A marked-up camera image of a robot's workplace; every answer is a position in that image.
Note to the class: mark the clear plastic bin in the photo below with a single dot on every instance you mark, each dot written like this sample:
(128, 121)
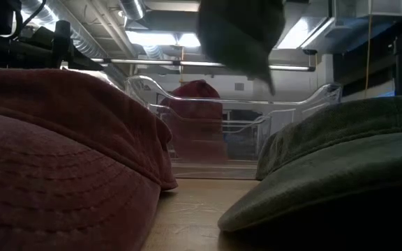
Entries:
(281, 116)

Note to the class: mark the long ceiling light tube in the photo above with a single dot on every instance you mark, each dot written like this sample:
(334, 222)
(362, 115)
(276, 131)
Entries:
(145, 62)

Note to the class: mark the bright ceiling light panel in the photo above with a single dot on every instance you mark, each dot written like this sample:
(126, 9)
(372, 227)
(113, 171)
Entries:
(152, 38)

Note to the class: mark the silver ribbed ventilation duct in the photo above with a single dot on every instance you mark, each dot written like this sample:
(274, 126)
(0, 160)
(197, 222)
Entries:
(82, 42)

